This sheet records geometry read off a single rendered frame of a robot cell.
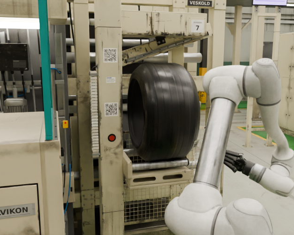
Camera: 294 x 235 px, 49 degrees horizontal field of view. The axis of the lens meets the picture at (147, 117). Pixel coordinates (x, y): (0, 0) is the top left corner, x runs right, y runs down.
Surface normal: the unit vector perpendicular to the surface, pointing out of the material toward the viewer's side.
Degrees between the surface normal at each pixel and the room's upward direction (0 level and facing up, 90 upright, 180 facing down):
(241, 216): 61
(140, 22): 90
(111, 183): 90
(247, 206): 5
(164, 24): 90
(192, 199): 53
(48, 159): 90
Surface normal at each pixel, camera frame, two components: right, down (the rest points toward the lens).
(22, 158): 0.27, 0.17
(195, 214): -0.39, -0.59
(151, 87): -0.49, -0.31
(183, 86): 0.22, -0.46
